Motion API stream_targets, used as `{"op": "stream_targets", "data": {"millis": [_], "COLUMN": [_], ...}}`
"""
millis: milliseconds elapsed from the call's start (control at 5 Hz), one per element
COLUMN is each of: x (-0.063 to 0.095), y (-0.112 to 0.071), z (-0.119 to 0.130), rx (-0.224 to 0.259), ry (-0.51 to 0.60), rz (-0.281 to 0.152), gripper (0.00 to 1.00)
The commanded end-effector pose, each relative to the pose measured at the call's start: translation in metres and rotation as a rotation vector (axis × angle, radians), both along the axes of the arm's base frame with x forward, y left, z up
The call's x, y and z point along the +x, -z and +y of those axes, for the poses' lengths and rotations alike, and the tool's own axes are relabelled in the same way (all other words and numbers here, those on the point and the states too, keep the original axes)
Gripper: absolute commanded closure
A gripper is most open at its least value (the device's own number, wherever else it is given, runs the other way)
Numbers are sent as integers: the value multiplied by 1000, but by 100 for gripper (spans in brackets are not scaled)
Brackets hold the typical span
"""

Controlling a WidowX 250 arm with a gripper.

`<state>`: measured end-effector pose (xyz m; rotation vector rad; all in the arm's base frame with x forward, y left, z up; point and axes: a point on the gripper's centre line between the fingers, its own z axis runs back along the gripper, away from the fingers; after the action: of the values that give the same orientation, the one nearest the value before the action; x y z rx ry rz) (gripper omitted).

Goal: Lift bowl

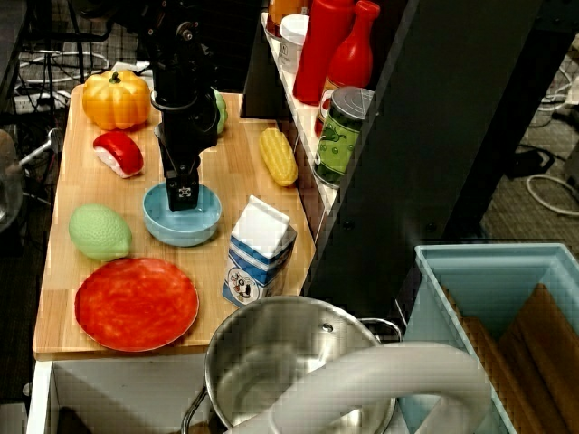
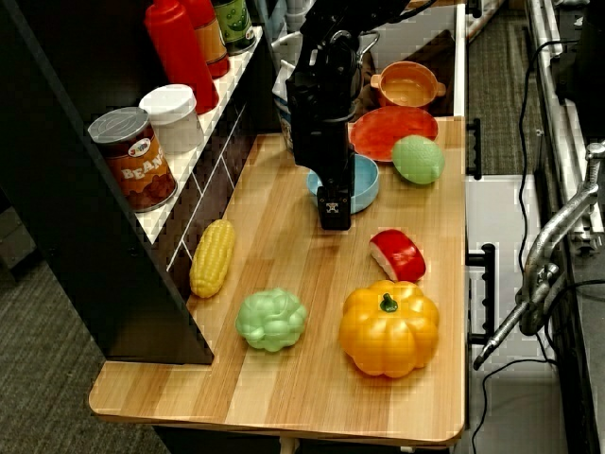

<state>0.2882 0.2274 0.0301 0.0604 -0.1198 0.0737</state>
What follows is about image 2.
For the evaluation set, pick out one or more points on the yellow toy bell pepper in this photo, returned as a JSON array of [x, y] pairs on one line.
[[387, 336]]

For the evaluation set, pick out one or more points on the toy milk carton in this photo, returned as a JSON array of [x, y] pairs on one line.
[[282, 109]]

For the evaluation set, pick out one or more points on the beans can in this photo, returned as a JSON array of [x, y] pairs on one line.
[[137, 165]]

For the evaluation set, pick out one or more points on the green toy lettuce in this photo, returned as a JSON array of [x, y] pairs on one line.
[[271, 321]]

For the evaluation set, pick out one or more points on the light blue bowl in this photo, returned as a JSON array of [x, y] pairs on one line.
[[366, 182]]

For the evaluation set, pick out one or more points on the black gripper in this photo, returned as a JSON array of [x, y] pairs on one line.
[[321, 142]]

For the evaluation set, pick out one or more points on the metal clamp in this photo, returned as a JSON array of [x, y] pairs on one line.
[[543, 246]]

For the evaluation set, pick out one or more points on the black shelf unit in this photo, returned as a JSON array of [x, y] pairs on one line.
[[71, 236]]

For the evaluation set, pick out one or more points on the orange toy pot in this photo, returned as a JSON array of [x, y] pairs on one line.
[[406, 90]]

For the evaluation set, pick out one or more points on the orange sauce bottle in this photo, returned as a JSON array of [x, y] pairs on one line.
[[210, 42]]

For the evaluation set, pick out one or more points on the orange-red plate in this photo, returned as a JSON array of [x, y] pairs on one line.
[[392, 130]]

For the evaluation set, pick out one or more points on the green toy lime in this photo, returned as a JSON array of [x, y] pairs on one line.
[[418, 161]]

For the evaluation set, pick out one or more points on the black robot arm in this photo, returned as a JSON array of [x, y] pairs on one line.
[[326, 28]]

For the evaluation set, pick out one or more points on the yellow toy corn cob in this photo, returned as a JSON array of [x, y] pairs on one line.
[[212, 260]]

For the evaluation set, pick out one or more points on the red ketchup bottle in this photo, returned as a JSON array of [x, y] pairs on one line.
[[179, 47]]

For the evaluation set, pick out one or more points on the green peas can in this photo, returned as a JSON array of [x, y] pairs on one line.
[[234, 23]]

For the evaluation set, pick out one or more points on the red toy pepper slice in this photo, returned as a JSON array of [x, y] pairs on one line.
[[402, 257]]

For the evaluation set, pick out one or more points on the aluminium frame rail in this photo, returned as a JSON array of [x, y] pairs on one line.
[[555, 118]]

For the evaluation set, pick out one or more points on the white lidded container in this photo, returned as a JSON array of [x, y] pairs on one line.
[[175, 123]]

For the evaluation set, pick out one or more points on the white cabinet front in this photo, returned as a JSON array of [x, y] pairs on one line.
[[501, 208]]

